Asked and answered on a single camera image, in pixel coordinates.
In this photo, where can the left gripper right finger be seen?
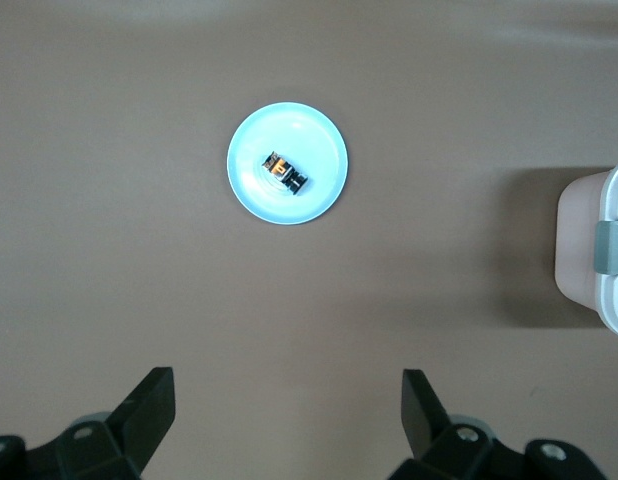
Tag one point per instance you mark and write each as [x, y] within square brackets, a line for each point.
[439, 450]

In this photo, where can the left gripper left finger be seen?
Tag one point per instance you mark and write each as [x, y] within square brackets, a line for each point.
[134, 430]

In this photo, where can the white lidded storage box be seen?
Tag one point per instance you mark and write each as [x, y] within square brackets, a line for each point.
[574, 240]

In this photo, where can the light blue round plate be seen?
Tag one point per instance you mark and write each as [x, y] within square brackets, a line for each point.
[314, 135]

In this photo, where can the orange and black switch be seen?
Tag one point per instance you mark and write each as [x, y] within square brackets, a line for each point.
[279, 167]

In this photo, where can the grey box latch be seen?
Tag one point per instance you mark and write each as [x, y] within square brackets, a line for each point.
[611, 247]

